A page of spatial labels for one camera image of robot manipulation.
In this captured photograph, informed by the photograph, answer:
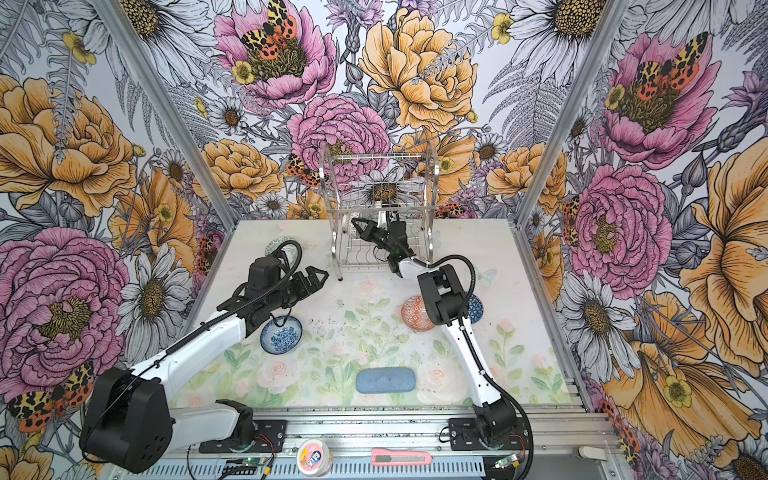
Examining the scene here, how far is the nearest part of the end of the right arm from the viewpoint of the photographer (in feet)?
A: 3.00

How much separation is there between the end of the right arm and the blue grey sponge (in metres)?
0.28

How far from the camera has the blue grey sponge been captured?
0.81m
